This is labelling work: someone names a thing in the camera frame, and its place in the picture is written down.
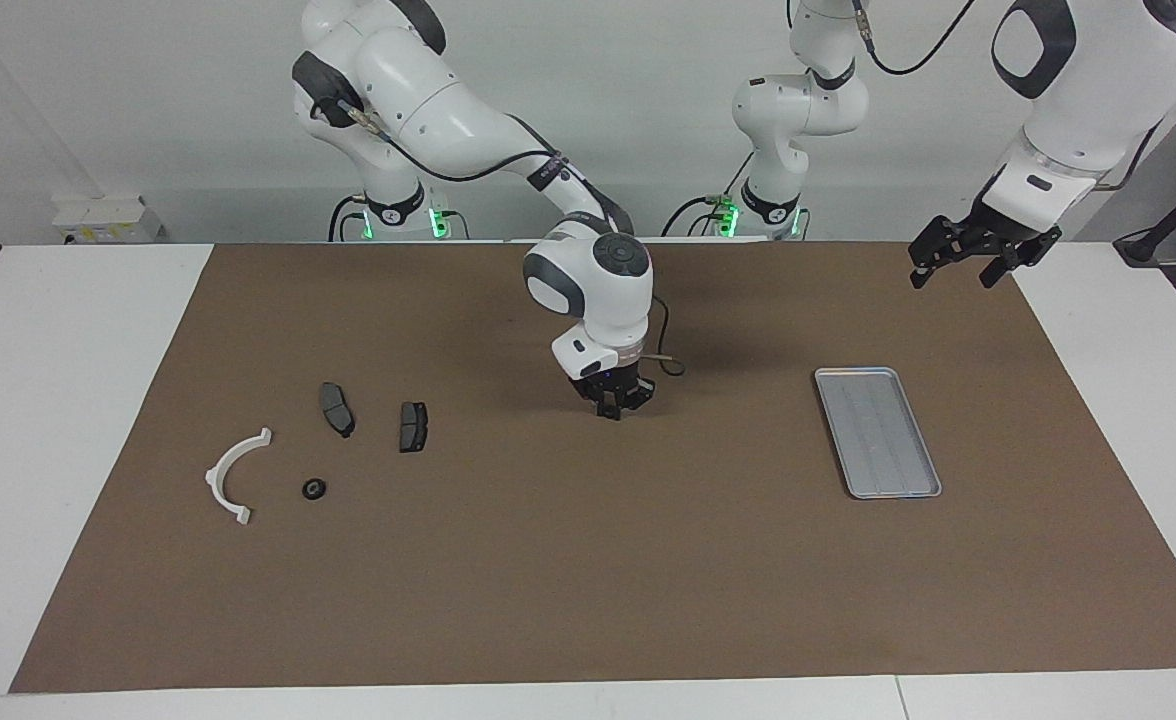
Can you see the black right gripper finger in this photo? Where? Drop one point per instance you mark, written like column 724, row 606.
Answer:
column 643, row 396
column 610, row 409

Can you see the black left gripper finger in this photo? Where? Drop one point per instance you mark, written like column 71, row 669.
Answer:
column 1023, row 257
column 938, row 243

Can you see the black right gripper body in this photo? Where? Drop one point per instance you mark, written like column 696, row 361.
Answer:
column 616, row 385

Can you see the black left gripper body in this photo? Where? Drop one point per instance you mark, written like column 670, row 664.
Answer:
column 998, row 228

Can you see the large black bearing gear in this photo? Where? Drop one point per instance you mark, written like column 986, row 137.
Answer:
column 314, row 489

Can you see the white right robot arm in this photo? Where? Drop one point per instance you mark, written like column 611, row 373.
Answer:
column 428, row 90

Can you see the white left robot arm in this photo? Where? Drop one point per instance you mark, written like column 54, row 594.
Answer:
column 1098, row 90

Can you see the silver metal tray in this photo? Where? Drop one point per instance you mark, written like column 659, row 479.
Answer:
column 878, row 435

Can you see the black stand with foot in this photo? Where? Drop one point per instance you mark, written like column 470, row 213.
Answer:
column 1148, row 245

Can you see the brown table mat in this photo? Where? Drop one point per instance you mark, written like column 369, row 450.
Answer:
column 588, row 560

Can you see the short dark grey brake pad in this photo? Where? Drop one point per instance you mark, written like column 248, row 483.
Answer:
column 414, row 427

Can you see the long dark grey brake pad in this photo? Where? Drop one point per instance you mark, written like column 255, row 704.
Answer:
column 336, row 408

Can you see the white curved plastic bracket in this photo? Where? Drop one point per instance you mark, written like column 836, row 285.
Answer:
column 216, row 485

